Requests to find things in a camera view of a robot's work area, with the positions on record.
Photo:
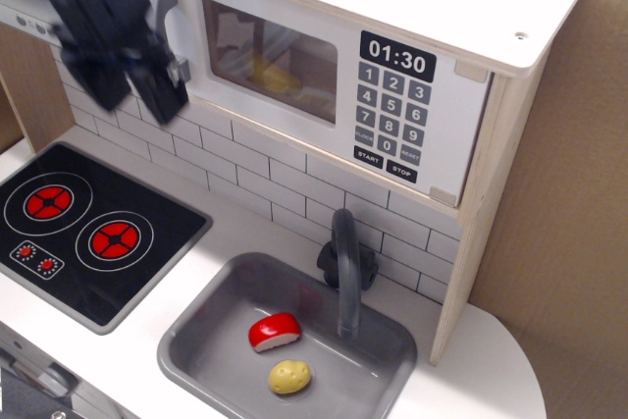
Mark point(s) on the white toy microwave door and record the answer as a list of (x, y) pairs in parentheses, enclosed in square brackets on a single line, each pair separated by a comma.
[(378, 101)]

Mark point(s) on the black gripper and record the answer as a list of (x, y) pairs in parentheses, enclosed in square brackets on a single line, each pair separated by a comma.
[(102, 38)]

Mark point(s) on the black toy stovetop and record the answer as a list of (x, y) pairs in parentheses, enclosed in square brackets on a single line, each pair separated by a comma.
[(88, 239)]

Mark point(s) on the yellow toy banana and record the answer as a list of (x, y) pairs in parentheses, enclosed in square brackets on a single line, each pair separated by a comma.
[(273, 78)]

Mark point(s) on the grey toy faucet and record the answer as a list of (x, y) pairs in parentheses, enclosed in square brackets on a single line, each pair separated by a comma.
[(349, 269)]

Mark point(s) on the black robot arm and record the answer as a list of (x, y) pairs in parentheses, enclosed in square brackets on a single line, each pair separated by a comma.
[(111, 49)]

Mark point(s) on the yellow toy potato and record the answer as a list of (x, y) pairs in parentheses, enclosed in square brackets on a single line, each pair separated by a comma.
[(289, 376)]

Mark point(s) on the silver oven front handle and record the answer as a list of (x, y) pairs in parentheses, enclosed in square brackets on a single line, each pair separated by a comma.
[(35, 385)]

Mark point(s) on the brown cardboard panel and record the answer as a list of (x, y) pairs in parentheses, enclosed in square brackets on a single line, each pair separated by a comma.
[(555, 267)]

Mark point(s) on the red toy cheese wedge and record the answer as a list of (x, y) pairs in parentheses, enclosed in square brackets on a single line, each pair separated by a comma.
[(273, 331)]

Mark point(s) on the white wooden microwave cabinet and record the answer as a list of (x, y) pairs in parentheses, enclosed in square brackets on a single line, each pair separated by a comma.
[(427, 246)]

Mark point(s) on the grey toy sink basin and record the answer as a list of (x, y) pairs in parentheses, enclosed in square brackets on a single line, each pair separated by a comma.
[(207, 351)]

